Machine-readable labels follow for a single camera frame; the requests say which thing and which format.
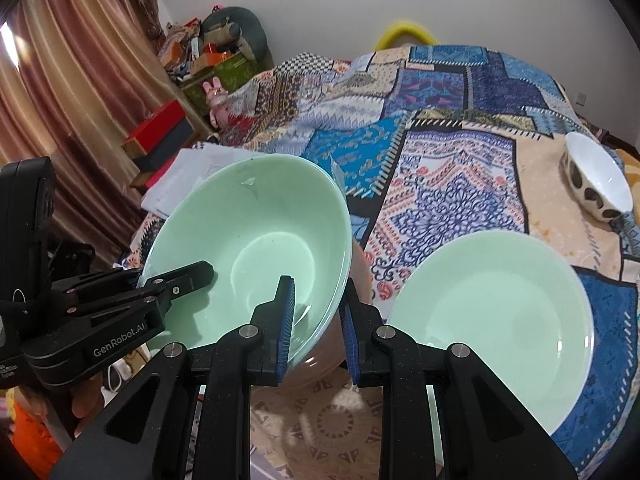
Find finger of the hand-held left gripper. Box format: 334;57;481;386
65;260;216;331
50;266;146;295

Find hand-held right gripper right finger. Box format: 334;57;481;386
336;277;581;480

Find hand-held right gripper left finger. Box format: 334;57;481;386
50;276;297;480

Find pink bowl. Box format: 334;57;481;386
287;247;376;386

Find green bowl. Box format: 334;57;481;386
141;154;352;367

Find green plate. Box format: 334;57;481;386
386;230;596;436

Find person's left hand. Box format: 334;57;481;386
70;372;113;441

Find grey paper sheets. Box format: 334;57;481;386
141;147;251;218

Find dark box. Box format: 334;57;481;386
132;120;196;173

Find red box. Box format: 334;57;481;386
121;100;188;153

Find orange clothing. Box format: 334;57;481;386
10;390;66;466

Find brown curtain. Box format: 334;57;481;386
0;0;201;271

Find pink bunny toy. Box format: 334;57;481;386
202;77;231;128

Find patchwork printed blanket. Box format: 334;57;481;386
115;45;640;480

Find pile of clutter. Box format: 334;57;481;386
157;17;236;81

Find grey plush cushion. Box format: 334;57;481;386
202;6;271;63

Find white spotted bowl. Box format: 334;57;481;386
564;131;633;223

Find yellow foam ring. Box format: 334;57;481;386
375;20;438;51

